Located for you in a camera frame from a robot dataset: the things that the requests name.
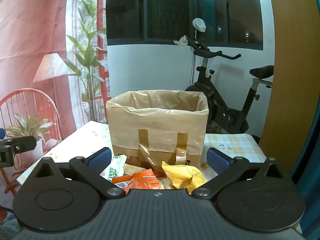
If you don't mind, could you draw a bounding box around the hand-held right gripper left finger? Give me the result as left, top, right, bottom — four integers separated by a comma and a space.
32, 147, 125, 200

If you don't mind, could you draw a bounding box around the teal cloth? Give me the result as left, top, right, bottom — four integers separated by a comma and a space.
289, 120, 320, 240

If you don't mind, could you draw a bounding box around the black cable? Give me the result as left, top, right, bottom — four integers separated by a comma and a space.
0, 204, 16, 214

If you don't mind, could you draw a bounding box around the black exercise bike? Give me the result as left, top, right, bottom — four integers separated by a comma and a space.
184, 36, 275, 134

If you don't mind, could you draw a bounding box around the cardboard box with plastic liner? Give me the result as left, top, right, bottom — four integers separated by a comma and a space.
106, 89, 209, 168

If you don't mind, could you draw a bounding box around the yellow snack packet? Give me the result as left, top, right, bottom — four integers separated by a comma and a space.
161, 161, 207, 190

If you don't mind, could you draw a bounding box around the dark window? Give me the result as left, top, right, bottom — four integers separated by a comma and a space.
106, 0, 264, 51

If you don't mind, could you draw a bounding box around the beige cracker packet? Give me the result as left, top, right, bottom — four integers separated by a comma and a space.
124, 164, 141, 176

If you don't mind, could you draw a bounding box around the white pole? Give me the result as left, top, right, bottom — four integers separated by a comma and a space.
189, 30, 197, 86

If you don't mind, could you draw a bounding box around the green white snack packet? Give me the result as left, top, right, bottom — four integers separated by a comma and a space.
101, 154, 128, 182

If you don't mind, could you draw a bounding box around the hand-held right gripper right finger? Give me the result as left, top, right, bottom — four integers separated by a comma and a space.
192, 147, 288, 200

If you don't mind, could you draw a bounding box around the crumpled white plastic bag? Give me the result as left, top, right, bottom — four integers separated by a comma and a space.
173, 35, 190, 47

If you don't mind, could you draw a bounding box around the orange snack packet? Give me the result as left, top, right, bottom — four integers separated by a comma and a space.
112, 169, 166, 194

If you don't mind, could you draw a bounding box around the printed wall cloth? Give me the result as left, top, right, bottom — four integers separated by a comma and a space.
0, 0, 111, 205

